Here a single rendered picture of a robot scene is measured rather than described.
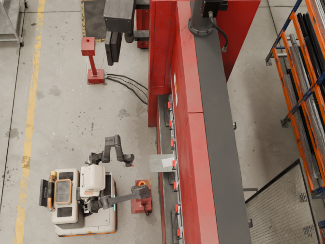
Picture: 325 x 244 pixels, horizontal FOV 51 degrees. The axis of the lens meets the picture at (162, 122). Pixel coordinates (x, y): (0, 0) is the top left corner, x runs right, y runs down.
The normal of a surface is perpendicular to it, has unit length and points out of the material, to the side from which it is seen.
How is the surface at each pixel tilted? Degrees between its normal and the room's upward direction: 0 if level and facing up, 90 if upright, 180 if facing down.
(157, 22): 90
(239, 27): 90
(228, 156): 0
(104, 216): 0
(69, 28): 0
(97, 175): 42
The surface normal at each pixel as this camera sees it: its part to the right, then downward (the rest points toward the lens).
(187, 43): 0.05, -0.43
